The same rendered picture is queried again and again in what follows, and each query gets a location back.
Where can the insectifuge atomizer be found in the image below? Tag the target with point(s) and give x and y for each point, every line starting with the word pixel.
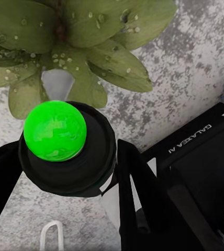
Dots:
pixel 67 148

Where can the pot plant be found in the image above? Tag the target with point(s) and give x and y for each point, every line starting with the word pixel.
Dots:
pixel 64 35

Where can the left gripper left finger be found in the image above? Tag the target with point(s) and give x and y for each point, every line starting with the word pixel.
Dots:
pixel 10 171

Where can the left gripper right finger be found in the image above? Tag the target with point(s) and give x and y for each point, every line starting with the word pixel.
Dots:
pixel 169 230

